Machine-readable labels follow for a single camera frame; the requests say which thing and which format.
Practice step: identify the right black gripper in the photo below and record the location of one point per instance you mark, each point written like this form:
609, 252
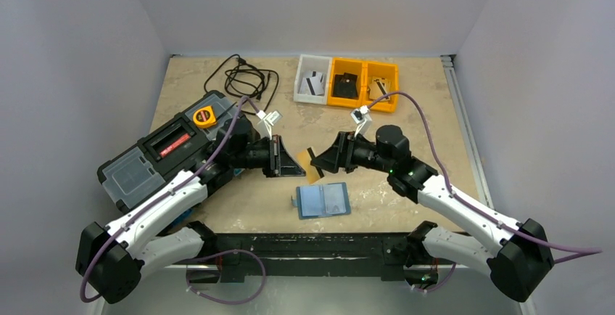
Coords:
344, 151

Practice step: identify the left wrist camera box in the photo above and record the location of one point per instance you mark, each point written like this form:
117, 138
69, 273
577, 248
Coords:
266, 122

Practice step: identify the blue card holder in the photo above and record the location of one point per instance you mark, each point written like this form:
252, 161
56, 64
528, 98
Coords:
322, 200

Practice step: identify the white plastic bin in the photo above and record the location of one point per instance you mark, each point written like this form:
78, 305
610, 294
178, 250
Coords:
317, 63

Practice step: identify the black tool box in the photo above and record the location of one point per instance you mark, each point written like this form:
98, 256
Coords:
154, 160

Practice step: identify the yellow plastic bin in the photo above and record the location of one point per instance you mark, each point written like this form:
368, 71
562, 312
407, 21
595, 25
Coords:
342, 65
380, 69

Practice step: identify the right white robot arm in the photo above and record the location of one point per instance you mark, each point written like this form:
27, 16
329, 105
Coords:
511, 253

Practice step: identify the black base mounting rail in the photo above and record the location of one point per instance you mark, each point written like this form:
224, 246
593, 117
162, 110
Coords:
386, 256

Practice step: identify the aluminium frame rail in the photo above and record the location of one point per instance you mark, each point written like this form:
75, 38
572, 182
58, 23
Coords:
466, 130

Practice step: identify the white cards in bin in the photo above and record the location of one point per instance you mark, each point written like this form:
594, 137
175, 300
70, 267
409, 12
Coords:
312, 83

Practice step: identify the left yellow plastic bin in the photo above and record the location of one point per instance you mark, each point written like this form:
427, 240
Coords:
342, 65

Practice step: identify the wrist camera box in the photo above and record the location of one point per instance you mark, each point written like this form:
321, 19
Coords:
362, 118
266, 122

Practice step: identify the yellow tape measure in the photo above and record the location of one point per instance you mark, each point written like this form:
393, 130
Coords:
204, 117

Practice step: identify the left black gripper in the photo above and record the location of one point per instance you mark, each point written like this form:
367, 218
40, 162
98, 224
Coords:
280, 163

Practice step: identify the right yellow plastic bin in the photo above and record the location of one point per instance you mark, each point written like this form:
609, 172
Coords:
380, 69

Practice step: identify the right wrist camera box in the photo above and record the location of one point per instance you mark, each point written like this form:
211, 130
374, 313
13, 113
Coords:
362, 118

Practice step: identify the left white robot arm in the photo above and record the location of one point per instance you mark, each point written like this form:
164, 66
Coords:
113, 258

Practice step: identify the gold cards in bin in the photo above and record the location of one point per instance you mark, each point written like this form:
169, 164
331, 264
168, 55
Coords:
377, 87

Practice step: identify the black cards in bin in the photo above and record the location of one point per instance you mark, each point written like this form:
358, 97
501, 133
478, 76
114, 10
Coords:
345, 86

